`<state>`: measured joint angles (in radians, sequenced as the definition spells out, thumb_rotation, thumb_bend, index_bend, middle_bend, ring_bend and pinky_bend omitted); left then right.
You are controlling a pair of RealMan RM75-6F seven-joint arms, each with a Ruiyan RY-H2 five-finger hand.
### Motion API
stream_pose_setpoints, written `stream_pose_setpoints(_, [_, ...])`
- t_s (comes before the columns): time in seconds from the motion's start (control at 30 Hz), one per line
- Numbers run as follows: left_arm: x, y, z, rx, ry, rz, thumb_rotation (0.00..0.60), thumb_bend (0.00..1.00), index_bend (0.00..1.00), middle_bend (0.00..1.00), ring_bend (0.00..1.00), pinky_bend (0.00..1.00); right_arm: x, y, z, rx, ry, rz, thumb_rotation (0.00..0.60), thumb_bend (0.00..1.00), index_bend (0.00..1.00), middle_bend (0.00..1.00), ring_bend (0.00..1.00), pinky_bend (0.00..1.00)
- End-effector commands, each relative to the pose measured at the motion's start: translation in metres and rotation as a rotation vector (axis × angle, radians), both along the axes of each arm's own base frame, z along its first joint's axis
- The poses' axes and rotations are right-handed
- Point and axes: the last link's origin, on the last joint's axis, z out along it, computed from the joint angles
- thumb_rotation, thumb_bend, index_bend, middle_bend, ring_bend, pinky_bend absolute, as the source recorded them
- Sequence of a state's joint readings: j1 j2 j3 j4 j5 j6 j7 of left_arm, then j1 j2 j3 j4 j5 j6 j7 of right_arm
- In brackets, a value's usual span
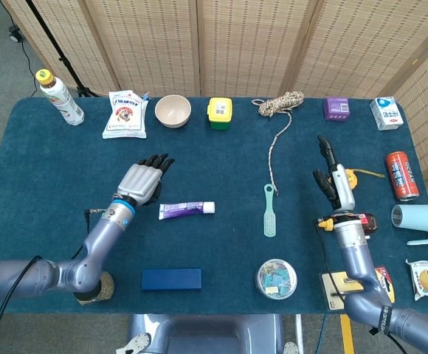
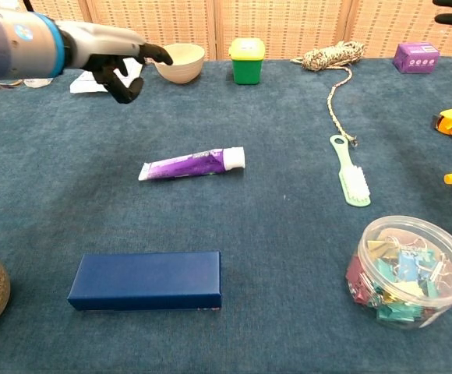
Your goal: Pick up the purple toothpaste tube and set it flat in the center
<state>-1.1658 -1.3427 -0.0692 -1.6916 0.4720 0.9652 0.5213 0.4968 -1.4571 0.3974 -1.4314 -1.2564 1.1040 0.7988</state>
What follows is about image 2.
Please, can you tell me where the dark blue box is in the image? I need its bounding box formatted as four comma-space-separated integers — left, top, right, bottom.
66, 250, 223, 312

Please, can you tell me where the beige bowl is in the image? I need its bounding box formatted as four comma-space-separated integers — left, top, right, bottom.
151, 43, 207, 85

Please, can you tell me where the yellow green mini bin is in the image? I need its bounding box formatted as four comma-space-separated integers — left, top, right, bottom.
228, 37, 267, 86

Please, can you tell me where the blue table mat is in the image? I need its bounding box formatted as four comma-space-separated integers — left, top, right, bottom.
0, 58, 452, 374

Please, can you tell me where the white snack bag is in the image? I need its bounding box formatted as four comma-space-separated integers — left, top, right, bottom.
69, 58, 145, 94

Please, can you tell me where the white plastic bottle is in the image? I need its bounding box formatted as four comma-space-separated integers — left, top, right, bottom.
22, 76, 55, 89

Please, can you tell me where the green scrub brush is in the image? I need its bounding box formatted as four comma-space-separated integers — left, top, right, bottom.
329, 134, 372, 208

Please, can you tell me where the purple box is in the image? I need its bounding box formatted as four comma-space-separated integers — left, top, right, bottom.
392, 41, 441, 74

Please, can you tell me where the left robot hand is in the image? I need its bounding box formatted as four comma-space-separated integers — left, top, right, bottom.
56, 19, 174, 104

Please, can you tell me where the bamboo folding screen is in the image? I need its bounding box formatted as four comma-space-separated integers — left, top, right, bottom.
26, 0, 452, 63

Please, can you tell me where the coiled speckled rope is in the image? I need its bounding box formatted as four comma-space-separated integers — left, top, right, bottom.
290, 41, 366, 148

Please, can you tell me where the purple toothpaste tube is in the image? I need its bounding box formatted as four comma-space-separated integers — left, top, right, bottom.
137, 146, 246, 182

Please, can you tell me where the clear tub of binder clips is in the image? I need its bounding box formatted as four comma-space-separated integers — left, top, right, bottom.
344, 215, 452, 330

